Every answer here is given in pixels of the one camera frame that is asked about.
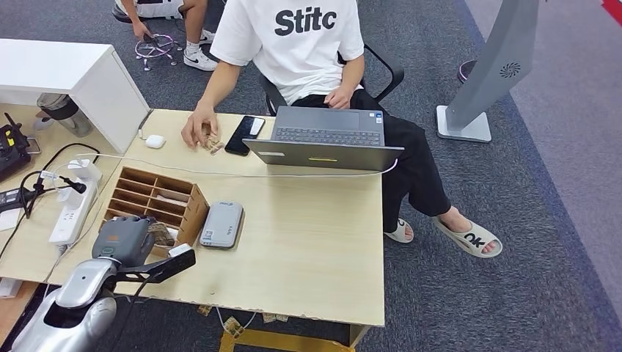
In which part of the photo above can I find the black office chair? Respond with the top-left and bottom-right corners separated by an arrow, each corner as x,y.
257,44 -> 406,117

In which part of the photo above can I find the round pink-rimmed base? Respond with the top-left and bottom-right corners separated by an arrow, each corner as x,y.
456,60 -> 476,85

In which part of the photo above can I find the grey card reader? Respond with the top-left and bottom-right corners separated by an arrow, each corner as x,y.
199,201 -> 244,250

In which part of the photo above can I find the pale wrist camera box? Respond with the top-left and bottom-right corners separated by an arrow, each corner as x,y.
114,243 -> 197,285

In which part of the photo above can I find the person's left hand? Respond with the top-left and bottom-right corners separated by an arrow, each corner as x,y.
323,87 -> 352,110

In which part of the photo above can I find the white charger plug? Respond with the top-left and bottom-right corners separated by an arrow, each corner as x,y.
67,159 -> 102,183

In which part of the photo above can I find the grey kiosk stand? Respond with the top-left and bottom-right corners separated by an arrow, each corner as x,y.
434,0 -> 541,144

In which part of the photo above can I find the black plug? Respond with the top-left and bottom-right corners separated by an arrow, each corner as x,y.
59,177 -> 87,195

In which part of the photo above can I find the black power brick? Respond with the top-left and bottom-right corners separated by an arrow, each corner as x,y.
0,188 -> 36,213

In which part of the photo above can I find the grey drinking bottle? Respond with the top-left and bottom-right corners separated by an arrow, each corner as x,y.
36,93 -> 93,139

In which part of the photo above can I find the white power adapter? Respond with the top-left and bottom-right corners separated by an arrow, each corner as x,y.
57,186 -> 84,210

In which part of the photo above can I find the black handheld device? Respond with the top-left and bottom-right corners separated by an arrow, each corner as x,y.
0,113 -> 31,183

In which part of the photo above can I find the yellow frame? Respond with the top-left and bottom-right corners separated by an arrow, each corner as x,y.
219,330 -> 356,352

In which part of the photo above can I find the black smartphone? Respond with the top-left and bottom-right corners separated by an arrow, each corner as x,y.
224,115 -> 266,158

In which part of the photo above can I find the purple ring chair base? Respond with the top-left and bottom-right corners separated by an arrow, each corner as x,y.
134,32 -> 179,73

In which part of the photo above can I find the wooden slotted organizer box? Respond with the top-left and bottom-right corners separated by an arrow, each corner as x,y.
99,166 -> 211,260

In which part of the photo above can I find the grey laptop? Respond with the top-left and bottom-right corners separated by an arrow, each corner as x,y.
241,106 -> 405,172

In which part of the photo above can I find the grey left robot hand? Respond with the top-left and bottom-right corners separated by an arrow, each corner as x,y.
91,215 -> 158,269

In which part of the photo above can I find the long white cable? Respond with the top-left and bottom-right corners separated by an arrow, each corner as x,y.
73,153 -> 398,180

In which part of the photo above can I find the beige slipper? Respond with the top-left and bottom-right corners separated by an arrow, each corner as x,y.
382,219 -> 415,245
432,216 -> 504,260

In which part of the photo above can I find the beige left slipper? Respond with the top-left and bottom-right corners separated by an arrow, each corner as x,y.
432,216 -> 504,260

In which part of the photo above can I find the white box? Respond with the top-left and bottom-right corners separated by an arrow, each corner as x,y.
0,278 -> 23,300

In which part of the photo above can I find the white power strip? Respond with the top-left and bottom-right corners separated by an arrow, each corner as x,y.
48,178 -> 98,246

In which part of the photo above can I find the white cabinet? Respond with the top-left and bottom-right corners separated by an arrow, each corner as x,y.
0,40 -> 150,155

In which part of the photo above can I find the person's right hand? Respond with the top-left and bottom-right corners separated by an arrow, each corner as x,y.
180,106 -> 221,150

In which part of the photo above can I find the patterned room key card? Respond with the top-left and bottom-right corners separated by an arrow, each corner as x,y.
147,221 -> 176,248

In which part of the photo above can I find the white power strip cord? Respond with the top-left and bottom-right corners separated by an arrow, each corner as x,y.
7,243 -> 74,352

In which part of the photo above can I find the beige thin card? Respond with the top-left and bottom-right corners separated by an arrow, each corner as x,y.
154,194 -> 189,208

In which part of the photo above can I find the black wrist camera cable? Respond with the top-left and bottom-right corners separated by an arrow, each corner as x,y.
110,277 -> 153,352

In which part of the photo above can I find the person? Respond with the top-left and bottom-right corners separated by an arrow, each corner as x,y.
180,0 -> 504,260

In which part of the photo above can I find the person crouching in background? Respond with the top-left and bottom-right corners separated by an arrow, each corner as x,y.
114,0 -> 219,73

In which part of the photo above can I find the beige right slipper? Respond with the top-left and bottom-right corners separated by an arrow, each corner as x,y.
382,219 -> 415,245

